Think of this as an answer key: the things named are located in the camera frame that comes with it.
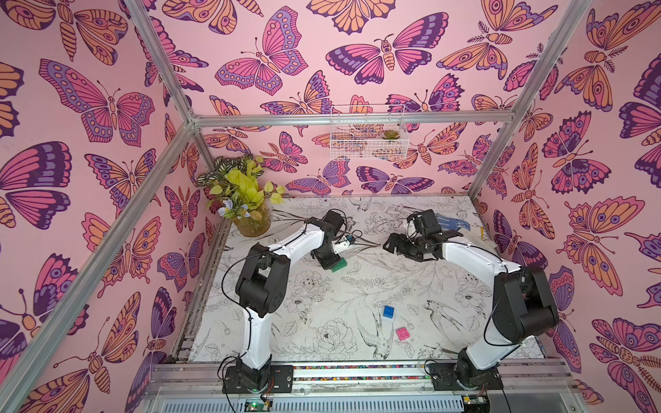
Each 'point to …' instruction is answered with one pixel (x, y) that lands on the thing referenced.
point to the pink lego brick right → (402, 333)
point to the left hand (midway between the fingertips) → (331, 259)
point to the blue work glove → (452, 224)
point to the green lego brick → (342, 264)
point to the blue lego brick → (388, 311)
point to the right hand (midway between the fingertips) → (395, 246)
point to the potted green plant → (232, 189)
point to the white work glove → (475, 238)
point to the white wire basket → (369, 142)
